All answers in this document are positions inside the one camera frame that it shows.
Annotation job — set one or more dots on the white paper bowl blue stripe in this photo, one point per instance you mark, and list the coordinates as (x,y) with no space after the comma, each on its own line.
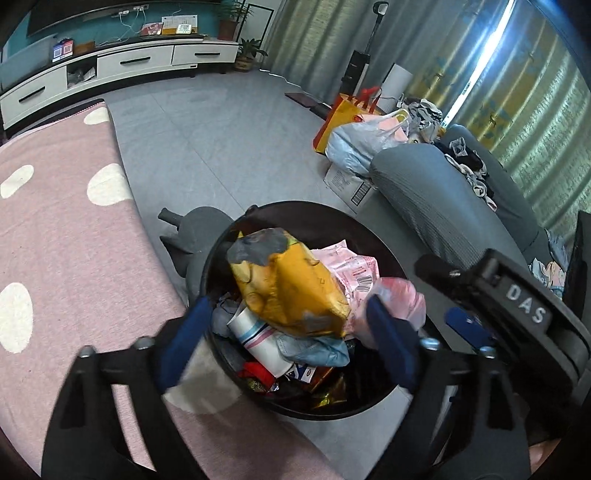
(258,332)

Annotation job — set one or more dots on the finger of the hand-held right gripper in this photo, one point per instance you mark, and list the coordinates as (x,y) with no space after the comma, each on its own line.
(466,325)
(443,274)

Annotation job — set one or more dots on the small blue red boxes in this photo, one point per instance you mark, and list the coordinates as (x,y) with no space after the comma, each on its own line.
(63,50)

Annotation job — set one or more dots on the black upright vacuum cleaner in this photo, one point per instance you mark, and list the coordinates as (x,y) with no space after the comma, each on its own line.
(355,69)

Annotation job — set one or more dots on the small potted plant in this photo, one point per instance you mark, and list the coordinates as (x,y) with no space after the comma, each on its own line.
(249,55)

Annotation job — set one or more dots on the tall potted plant brown pot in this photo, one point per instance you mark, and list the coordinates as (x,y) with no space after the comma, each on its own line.
(228,21)

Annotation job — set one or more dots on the pink printed packet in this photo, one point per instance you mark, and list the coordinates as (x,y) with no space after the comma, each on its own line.
(355,272)

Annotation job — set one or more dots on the black white clothing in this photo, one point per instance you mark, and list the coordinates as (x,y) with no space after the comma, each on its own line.
(471,170)

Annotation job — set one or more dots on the grey sofa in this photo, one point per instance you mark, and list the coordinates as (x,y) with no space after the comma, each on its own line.
(415,184)

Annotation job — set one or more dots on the large pale plastic bag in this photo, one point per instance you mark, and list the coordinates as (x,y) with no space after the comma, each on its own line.
(360,143)

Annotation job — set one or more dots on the white cylinder appliance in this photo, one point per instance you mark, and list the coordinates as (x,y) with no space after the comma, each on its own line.
(396,81)

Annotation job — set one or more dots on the white desk calendar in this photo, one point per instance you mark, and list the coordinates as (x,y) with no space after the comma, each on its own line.
(180,24)

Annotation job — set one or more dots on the translucent storage box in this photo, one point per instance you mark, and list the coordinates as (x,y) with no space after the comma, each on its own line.
(23,69)

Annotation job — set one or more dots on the green patterned curtain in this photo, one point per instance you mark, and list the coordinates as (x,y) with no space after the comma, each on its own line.
(323,37)

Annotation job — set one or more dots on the red noodle packet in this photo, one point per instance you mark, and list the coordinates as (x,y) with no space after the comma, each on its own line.
(256,371)

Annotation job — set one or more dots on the black trash bin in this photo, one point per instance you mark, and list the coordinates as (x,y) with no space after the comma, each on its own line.
(295,217)

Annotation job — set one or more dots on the pink plastic bag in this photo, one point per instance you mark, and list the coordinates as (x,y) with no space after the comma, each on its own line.
(401,295)

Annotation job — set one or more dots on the white tv cabinet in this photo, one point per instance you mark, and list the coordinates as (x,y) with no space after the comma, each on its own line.
(129,62)

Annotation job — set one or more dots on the white barcode cardboard box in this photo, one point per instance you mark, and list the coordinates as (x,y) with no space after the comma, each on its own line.
(346,189)

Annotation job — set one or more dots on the black television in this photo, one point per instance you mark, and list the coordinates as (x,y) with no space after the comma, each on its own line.
(92,14)

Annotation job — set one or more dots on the red yellow shopping bag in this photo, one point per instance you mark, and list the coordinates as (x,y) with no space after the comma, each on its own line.
(337,120)

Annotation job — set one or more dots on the light blue plastic bag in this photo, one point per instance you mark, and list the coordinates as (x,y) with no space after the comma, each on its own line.
(314,350)

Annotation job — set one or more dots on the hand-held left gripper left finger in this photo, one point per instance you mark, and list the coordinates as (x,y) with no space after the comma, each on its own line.
(184,341)

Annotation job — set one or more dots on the light blue printed cloth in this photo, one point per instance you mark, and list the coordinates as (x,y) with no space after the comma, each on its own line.
(551,272)

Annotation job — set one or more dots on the yellow snack bag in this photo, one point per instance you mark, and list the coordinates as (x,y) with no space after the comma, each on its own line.
(286,286)

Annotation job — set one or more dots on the dark floor mat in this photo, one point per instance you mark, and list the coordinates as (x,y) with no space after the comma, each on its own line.
(307,102)

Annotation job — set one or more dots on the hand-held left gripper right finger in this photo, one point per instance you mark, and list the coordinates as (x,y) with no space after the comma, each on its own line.
(392,341)

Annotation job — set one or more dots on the striped clothing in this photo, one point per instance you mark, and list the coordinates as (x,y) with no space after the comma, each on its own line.
(425,117)

